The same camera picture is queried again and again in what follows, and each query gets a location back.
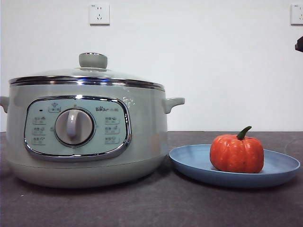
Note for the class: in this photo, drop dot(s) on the glass lid with green knob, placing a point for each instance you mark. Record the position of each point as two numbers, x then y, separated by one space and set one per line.
93 61

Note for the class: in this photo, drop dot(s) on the orange pumpkin with green stem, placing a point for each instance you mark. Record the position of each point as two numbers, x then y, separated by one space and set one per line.
236 153

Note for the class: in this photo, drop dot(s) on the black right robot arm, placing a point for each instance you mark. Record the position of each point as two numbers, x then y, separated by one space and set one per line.
299 43

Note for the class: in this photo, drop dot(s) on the pale green electric steamer pot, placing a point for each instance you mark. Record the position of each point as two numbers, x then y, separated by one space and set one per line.
146 142

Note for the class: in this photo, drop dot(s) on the blue round plate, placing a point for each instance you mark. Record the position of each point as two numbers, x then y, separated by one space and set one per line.
189 160

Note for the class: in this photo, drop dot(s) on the white wall socket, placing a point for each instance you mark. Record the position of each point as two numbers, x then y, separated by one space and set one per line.
297 14
99 14

